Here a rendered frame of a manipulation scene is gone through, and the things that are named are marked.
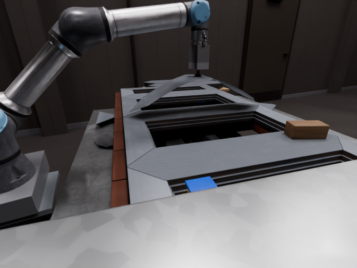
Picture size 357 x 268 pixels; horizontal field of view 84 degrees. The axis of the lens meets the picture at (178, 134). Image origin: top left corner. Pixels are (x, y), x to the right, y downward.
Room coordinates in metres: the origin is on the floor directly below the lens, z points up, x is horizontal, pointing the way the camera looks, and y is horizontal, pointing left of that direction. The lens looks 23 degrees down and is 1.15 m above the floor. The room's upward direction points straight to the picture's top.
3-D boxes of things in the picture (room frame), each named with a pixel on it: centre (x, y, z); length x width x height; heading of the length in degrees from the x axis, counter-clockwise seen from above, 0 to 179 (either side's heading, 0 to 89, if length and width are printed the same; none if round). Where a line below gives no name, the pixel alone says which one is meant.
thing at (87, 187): (1.04, 0.45, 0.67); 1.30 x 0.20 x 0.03; 16
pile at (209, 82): (2.04, -0.06, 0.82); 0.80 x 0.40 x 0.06; 106
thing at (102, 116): (1.39, 0.52, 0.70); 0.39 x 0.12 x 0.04; 16
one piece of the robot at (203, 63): (0.99, -0.11, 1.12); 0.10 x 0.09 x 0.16; 114
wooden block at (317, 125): (0.66, -0.45, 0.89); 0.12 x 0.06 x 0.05; 90
